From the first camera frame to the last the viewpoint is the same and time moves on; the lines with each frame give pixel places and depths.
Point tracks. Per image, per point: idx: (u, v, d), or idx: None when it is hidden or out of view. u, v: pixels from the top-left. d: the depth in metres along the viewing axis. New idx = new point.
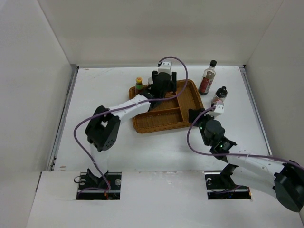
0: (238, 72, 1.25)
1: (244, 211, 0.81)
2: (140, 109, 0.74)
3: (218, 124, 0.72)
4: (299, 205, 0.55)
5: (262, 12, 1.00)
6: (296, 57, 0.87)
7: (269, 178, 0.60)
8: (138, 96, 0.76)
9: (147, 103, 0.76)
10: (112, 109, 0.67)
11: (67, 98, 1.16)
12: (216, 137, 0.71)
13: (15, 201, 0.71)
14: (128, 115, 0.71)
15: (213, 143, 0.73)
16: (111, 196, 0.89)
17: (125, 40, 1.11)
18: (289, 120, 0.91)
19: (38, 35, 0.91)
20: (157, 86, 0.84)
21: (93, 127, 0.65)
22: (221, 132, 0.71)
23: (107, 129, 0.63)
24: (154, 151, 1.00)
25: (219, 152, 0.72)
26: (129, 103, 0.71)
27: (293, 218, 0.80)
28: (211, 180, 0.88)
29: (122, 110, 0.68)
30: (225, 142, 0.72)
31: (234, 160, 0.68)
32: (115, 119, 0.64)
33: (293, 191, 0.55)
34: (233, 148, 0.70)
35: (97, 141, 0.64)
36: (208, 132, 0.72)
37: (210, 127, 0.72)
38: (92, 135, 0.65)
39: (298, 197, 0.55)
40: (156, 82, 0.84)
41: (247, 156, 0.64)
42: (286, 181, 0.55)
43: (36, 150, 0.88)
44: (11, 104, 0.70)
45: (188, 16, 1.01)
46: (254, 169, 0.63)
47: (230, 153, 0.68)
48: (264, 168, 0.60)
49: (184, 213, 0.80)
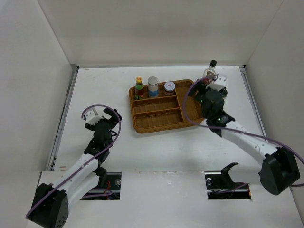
0: (238, 72, 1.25)
1: (243, 211, 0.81)
2: (89, 169, 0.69)
3: (218, 94, 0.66)
4: (280, 189, 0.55)
5: (262, 13, 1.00)
6: (296, 57, 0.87)
7: (259, 158, 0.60)
8: (84, 156, 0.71)
9: (96, 160, 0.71)
10: (55, 186, 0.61)
11: (67, 98, 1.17)
12: (214, 108, 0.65)
13: (15, 202, 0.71)
14: (78, 181, 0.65)
15: (212, 115, 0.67)
16: (111, 196, 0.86)
17: (124, 40, 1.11)
18: (289, 119, 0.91)
19: (39, 35, 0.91)
20: (99, 140, 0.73)
21: (38, 211, 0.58)
22: (221, 103, 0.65)
23: (54, 209, 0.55)
24: (154, 151, 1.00)
25: (215, 125, 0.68)
26: (75, 169, 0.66)
27: (293, 219, 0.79)
28: (211, 180, 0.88)
29: (68, 181, 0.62)
30: (223, 116, 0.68)
31: (229, 136, 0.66)
32: (61, 195, 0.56)
33: (279, 174, 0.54)
34: (231, 123, 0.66)
35: (45, 225, 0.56)
36: (206, 101, 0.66)
37: (210, 95, 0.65)
38: (38, 220, 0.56)
39: (283, 182, 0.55)
40: (95, 137, 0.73)
41: (243, 132, 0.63)
42: (275, 164, 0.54)
43: (36, 150, 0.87)
44: (11, 104, 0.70)
45: (189, 16, 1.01)
46: (246, 148, 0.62)
47: (226, 128, 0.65)
48: (256, 147, 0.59)
49: (183, 213, 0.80)
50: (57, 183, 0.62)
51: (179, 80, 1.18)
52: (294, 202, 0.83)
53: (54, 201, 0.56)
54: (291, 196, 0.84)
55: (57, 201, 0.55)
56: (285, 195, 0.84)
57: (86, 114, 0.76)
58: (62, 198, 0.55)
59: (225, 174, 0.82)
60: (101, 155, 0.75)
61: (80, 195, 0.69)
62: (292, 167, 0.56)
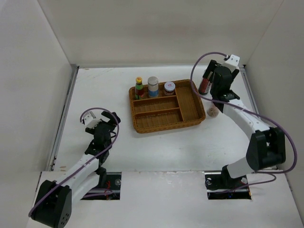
0: (238, 72, 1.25)
1: (243, 211, 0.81)
2: (90, 168, 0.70)
3: (228, 70, 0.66)
4: (259, 166, 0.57)
5: (262, 13, 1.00)
6: (296, 57, 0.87)
7: (249, 134, 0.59)
8: (85, 156, 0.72)
9: (97, 160, 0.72)
10: (59, 182, 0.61)
11: (67, 98, 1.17)
12: (221, 81, 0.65)
13: (15, 202, 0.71)
14: (80, 179, 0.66)
15: (219, 89, 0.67)
16: (111, 196, 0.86)
17: (124, 40, 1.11)
18: (289, 119, 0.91)
19: (39, 35, 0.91)
20: (99, 141, 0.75)
21: (42, 208, 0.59)
22: (228, 78, 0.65)
23: (58, 205, 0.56)
24: (154, 151, 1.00)
25: (219, 100, 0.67)
26: (77, 167, 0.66)
27: (293, 219, 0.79)
28: (211, 180, 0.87)
29: (71, 178, 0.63)
30: (229, 94, 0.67)
31: (229, 111, 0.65)
32: (65, 190, 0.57)
33: (263, 151, 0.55)
34: (234, 100, 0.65)
35: (49, 222, 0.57)
36: (215, 74, 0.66)
37: (219, 70, 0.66)
38: (42, 217, 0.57)
39: (265, 160, 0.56)
40: (94, 137, 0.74)
41: (242, 109, 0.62)
42: (262, 140, 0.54)
43: (36, 150, 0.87)
44: (11, 104, 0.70)
45: (189, 16, 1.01)
46: (242, 124, 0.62)
47: (228, 103, 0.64)
48: (250, 124, 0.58)
49: (183, 212, 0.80)
50: (60, 180, 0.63)
51: (179, 80, 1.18)
52: (294, 202, 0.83)
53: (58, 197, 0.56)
54: (291, 196, 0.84)
55: (61, 198, 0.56)
56: (285, 194, 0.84)
57: (85, 118, 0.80)
58: (66, 195, 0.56)
59: (225, 172, 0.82)
60: (101, 156, 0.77)
61: (80, 194, 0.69)
62: (279, 149, 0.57)
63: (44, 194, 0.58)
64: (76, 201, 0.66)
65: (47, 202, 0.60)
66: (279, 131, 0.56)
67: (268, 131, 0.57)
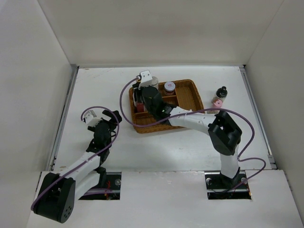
0: (238, 72, 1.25)
1: (243, 211, 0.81)
2: (92, 165, 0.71)
3: (153, 89, 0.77)
4: (231, 150, 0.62)
5: (261, 13, 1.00)
6: (296, 57, 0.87)
7: (205, 129, 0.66)
8: (86, 153, 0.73)
9: (98, 157, 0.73)
10: (62, 175, 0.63)
11: (67, 98, 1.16)
12: (154, 101, 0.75)
13: (16, 202, 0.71)
14: (82, 175, 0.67)
15: (156, 109, 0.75)
16: (111, 196, 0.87)
17: (124, 40, 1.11)
18: (289, 119, 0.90)
19: (39, 35, 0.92)
20: (98, 140, 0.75)
21: (44, 201, 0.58)
22: (157, 95, 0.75)
23: (62, 195, 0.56)
24: (154, 151, 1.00)
25: (162, 117, 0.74)
26: (80, 162, 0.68)
27: (293, 218, 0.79)
28: (211, 180, 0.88)
29: (74, 172, 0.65)
30: (166, 107, 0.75)
31: (176, 121, 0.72)
32: (69, 181, 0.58)
33: (224, 137, 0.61)
34: (174, 111, 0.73)
35: (52, 214, 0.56)
36: (146, 99, 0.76)
37: (146, 93, 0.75)
38: (44, 210, 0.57)
39: (230, 142, 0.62)
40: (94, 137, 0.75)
41: (185, 114, 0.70)
42: (217, 129, 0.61)
43: (36, 150, 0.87)
44: (11, 104, 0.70)
45: (188, 16, 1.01)
46: (193, 125, 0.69)
47: (171, 116, 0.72)
48: (200, 122, 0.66)
49: (183, 212, 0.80)
50: (63, 173, 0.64)
51: (179, 80, 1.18)
52: (294, 202, 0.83)
53: (62, 187, 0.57)
54: (291, 196, 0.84)
55: (66, 188, 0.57)
56: (284, 195, 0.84)
57: (85, 117, 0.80)
58: (71, 185, 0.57)
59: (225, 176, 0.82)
60: (101, 155, 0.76)
61: (81, 193, 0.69)
62: (233, 126, 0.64)
63: (48, 185, 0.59)
64: (77, 198, 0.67)
65: (50, 195, 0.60)
66: (223, 114, 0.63)
67: (216, 119, 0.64)
